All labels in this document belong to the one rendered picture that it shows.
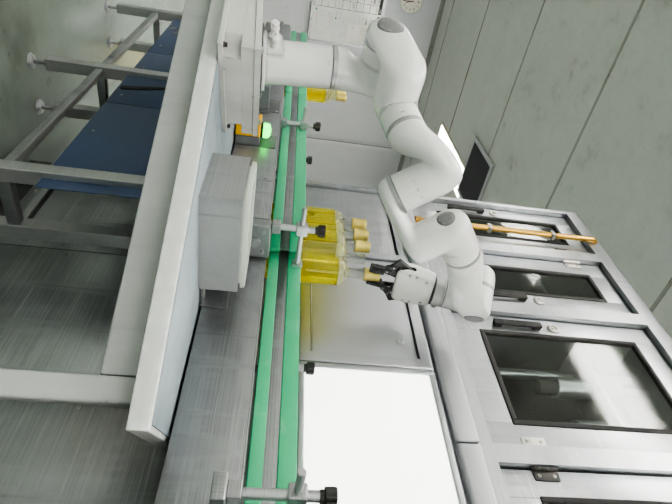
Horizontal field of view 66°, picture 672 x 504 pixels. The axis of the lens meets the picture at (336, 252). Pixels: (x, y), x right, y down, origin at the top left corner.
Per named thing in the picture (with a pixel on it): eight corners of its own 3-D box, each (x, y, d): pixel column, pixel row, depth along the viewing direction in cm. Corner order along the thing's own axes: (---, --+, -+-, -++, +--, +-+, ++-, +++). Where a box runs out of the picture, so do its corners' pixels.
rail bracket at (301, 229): (267, 266, 126) (318, 271, 128) (274, 207, 116) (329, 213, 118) (268, 258, 129) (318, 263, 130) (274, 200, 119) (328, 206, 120)
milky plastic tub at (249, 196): (200, 290, 106) (243, 294, 107) (200, 195, 92) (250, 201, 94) (212, 240, 119) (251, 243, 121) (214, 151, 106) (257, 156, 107)
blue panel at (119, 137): (47, 246, 132) (218, 263, 137) (34, 185, 121) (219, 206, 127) (175, 56, 258) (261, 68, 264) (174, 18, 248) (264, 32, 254)
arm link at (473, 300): (445, 235, 120) (467, 280, 136) (435, 284, 114) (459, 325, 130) (482, 234, 116) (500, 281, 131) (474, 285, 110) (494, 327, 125)
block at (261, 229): (238, 257, 124) (268, 260, 125) (241, 224, 119) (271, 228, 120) (240, 248, 127) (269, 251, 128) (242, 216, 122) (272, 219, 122)
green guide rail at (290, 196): (271, 226, 125) (305, 230, 126) (272, 223, 124) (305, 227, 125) (291, 32, 265) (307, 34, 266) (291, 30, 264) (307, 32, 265)
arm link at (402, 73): (379, 147, 112) (399, 85, 98) (350, 74, 124) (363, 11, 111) (420, 143, 114) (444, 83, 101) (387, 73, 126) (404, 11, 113)
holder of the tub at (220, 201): (198, 308, 109) (235, 311, 110) (198, 195, 93) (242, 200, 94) (210, 258, 122) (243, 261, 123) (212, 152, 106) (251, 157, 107)
